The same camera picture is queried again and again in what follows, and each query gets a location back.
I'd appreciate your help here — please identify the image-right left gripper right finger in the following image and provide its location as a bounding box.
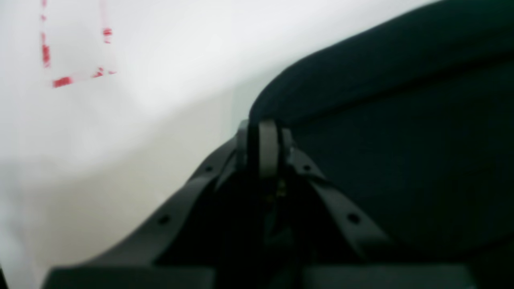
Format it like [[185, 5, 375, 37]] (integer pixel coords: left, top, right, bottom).
[[257, 120, 477, 289]]

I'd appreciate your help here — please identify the image-right left gripper left finger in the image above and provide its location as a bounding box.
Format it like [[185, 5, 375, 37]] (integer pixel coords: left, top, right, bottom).
[[43, 120, 248, 289]]

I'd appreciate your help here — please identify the black printed T-shirt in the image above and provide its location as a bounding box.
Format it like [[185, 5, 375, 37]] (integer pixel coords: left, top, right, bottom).
[[217, 0, 514, 289]]

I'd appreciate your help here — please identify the red tape rectangle marking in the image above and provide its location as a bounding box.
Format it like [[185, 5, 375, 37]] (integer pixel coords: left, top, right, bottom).
[[40, 0, 118, 88]]

